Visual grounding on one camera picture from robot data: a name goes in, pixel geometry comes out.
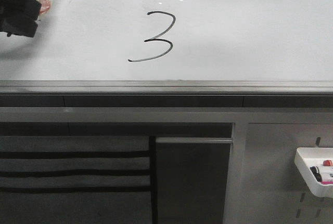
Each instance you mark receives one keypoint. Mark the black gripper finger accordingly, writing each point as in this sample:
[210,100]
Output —
[19,25]
[30,8]

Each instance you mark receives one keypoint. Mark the grey cabinet with black stripes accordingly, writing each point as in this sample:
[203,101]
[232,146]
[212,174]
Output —
[51,174]

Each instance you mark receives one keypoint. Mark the grey pegboard panel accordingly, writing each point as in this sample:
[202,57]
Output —
[266,186]

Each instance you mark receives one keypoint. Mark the black capped marker in tray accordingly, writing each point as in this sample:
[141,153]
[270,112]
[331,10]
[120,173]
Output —
[321,169]

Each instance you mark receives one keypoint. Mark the pink capped marker in tray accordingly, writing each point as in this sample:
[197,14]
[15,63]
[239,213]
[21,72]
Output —
[324,179]

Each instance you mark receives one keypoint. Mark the red capped marker in tray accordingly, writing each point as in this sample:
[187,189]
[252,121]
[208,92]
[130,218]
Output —
[328,163]

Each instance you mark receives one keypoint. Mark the white whiteboard with aluminium frame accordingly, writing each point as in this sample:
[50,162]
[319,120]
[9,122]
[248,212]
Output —
[178,46]

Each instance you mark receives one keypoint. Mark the dark grey panel with handle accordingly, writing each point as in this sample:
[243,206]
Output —
[191,179]

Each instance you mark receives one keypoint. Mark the white wall-mounted marker tray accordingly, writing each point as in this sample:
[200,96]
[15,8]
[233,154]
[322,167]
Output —
[308,157]

